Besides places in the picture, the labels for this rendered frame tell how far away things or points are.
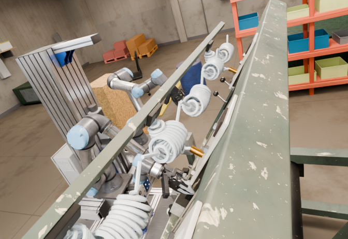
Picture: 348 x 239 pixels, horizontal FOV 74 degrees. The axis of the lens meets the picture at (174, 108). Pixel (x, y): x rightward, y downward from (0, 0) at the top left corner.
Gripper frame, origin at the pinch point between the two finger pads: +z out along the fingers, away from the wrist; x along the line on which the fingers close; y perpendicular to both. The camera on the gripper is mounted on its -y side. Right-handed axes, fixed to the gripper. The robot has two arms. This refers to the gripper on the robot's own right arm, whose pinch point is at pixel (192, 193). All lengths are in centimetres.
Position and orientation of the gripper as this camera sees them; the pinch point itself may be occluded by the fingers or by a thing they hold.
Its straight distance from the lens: 126.8
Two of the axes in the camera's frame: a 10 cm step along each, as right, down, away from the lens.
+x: -2.7, 7.3, 6.3
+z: 8.9, 4.4, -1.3
